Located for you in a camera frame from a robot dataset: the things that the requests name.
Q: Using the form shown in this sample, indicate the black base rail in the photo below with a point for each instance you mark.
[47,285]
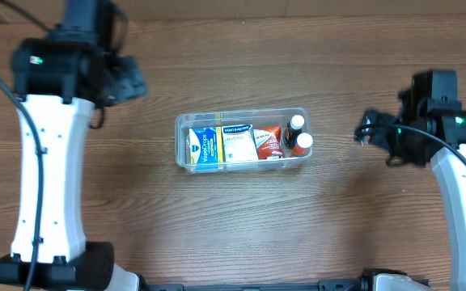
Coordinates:
[358,284]

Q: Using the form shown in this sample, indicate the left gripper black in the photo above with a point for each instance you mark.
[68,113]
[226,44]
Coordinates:
[124,81]

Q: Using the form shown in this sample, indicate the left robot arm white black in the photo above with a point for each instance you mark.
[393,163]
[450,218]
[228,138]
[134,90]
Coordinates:
[58,84]

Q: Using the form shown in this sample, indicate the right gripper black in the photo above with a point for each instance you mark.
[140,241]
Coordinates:
[379,137]

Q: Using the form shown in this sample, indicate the white Hansaplast plaster box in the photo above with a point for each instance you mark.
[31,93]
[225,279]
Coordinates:
[238,143]

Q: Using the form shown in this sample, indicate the red white small box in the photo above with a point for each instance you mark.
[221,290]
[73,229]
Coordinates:
[268,142]

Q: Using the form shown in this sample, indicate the blue yellow VapoDrops box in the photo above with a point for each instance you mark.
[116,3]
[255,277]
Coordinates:
[206,148]

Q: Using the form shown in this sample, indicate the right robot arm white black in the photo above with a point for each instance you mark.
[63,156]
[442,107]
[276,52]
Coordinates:
[440,140]

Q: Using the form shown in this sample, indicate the dark bottle white cap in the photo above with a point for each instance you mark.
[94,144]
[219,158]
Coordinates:
[293,128]

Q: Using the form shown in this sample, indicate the orange bottle white cap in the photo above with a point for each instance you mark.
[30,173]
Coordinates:
[303,143]

